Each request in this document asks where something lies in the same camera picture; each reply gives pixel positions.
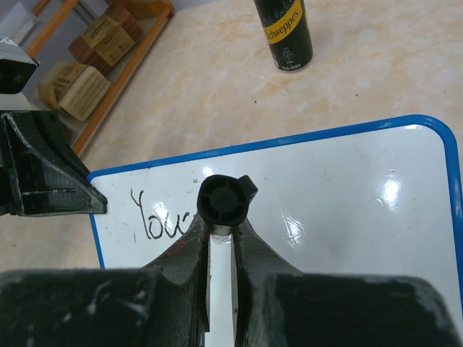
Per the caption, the clear plastic sheet pack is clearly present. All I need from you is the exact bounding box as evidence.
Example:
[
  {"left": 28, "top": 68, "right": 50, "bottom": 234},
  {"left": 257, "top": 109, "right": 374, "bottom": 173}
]
[{"left": 1, "top": 1, "right": 40, "bottom": 46}]

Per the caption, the tan wrapped soap block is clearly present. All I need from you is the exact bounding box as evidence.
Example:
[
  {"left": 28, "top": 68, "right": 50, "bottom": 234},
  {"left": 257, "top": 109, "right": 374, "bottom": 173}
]
[{"left": 36, "top": 62, "right": 111, "bottom": 121}]

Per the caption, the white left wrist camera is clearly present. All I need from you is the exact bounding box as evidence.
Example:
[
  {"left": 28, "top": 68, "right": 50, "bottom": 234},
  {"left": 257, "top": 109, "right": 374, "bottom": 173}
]
[{"left": 0, "top": 37, "right": 40, "bottom": 111}]

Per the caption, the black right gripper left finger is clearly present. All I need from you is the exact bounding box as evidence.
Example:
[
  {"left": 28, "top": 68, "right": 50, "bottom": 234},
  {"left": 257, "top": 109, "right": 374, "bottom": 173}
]
[{"left": 1, "top": 216, "right": 210, "bottom": 346}]

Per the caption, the brown wrapped soap block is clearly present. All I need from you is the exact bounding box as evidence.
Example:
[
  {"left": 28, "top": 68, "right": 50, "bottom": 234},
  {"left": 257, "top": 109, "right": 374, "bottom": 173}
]
[{"left": 68, "top": 6, "right": 143, "bottom": 75}]

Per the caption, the blue framed whiteboard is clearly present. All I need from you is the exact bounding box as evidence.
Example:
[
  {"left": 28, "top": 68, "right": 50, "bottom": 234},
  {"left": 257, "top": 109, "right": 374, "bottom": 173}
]
[{"left": 88, "top": 115, "right": 462, "bottom": 346}]

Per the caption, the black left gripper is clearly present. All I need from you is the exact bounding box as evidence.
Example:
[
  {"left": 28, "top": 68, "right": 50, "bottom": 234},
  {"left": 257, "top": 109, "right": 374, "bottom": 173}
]
[{"left": 1, "top": 111, "right": 108, "bottom": 217}]

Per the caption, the black capped whiteboard marker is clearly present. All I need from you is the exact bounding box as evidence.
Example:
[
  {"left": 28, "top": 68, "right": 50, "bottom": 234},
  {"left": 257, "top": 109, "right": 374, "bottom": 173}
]
[{"left": 197, "top": 174, "right": 258, "bottom": 236}]

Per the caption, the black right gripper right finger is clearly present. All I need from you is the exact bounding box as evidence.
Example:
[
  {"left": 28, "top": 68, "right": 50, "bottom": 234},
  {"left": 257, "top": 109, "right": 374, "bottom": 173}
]
[{"left": 232, "top": 220, "right": 462, "bottom": 346}]

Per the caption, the black Schweppes can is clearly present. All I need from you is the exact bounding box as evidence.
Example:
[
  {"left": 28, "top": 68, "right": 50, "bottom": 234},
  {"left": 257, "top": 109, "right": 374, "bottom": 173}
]
[{"left": 254, "top": 0, "right": 313, "bottom": 72}]

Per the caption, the orange wooden shelf rack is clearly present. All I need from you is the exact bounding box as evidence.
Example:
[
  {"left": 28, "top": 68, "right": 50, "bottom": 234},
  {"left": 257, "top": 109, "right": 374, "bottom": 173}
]
[{"left": 21, "top": 0, "right": 176, "bottom": 158}]

